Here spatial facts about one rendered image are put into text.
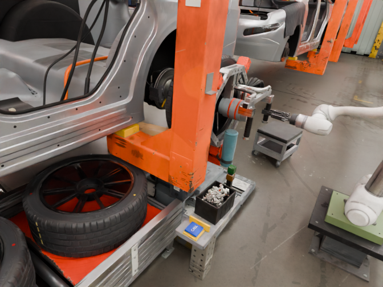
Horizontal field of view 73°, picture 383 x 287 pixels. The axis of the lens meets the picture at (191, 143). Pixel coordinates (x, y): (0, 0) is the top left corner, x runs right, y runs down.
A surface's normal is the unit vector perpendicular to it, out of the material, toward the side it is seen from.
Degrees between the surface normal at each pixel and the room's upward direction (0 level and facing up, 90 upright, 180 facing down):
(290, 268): 0
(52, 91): 78
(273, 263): 0
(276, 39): 90
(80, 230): 90
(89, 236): 90
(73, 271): 0
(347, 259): 90
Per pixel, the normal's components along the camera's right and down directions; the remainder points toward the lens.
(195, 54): -0.55, 0.36
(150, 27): 0.83, 0.33
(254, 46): -0.18, 0.59
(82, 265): 0.08, -0.88
